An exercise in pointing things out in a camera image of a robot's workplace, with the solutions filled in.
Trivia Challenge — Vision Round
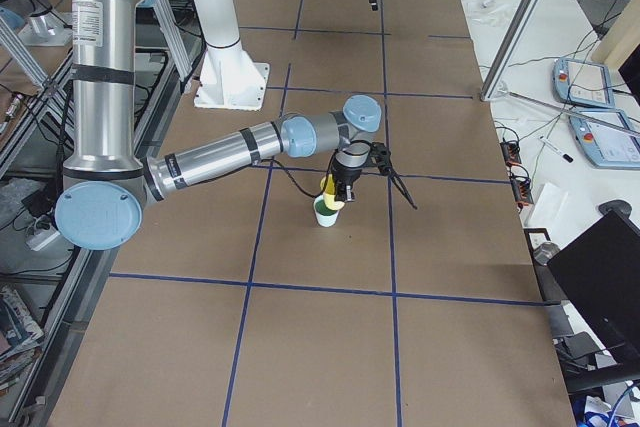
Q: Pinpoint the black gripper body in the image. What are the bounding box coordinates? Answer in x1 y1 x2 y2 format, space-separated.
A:
330 141 391 195

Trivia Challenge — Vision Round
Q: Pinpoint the yellow plastic cup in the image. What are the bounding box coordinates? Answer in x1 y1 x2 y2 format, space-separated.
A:
320 180 345 211

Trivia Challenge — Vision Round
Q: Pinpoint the green plastic cup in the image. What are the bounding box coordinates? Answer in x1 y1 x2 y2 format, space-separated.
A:
313 196 339 227

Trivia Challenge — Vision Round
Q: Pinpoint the stack of books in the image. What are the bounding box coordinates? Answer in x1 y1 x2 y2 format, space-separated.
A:
1 284 44 394

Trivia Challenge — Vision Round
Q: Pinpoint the clear plastic bag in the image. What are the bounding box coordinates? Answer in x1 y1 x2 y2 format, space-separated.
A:
463 0 517 27

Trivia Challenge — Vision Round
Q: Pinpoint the orange black connector strip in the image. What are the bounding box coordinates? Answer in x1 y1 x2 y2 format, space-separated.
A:
500 140 534 210

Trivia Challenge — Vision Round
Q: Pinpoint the black marker pen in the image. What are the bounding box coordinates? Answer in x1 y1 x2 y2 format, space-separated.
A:
539 136 574 163

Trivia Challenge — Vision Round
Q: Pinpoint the teach pendant far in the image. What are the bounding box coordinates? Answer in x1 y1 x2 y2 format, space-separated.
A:
552 57 615 108

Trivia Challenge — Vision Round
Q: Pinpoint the teach pendant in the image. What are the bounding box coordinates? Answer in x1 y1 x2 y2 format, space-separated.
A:
569 108 639 170
552 57 615 108

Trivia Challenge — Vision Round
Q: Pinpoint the black monitor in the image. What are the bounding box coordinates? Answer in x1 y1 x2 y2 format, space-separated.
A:
548 211 639 362

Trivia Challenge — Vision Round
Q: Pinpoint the teach pendant near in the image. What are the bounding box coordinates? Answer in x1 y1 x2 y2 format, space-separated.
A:
569 108 639 170

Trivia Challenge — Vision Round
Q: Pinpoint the aluminium frame post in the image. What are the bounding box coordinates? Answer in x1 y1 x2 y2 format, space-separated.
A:
480 0 540 101

